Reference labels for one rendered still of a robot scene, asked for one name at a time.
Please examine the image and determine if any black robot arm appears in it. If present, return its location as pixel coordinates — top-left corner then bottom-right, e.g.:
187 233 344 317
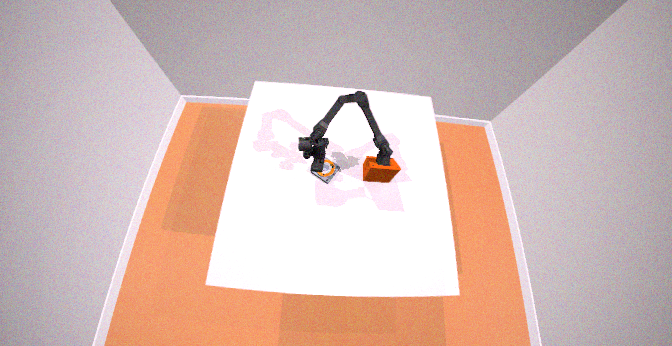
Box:
298 91 393 166

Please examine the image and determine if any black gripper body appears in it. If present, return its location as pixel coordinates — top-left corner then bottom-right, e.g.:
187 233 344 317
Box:
310 149 326 173

